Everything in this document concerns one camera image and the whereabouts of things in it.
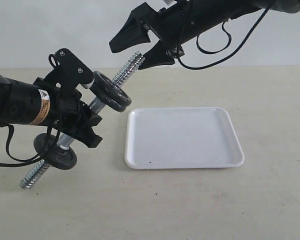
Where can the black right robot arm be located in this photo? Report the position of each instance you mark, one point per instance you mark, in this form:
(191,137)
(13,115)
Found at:
(206,14)

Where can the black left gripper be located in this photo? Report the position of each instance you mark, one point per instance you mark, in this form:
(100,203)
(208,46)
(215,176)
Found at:
(60,107)

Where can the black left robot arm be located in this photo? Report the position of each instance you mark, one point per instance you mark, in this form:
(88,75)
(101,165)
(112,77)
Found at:
(18,101)

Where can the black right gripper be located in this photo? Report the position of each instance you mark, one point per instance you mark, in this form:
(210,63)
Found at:
(167,24)

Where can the white plastic tray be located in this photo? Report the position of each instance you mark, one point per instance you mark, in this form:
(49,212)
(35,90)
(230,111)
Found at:
(189,137)

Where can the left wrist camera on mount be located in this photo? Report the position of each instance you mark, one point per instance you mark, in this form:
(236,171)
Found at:
(70,70)

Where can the chrome threaded dumbbell bar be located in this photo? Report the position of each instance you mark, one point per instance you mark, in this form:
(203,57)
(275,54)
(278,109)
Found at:
(64,141)

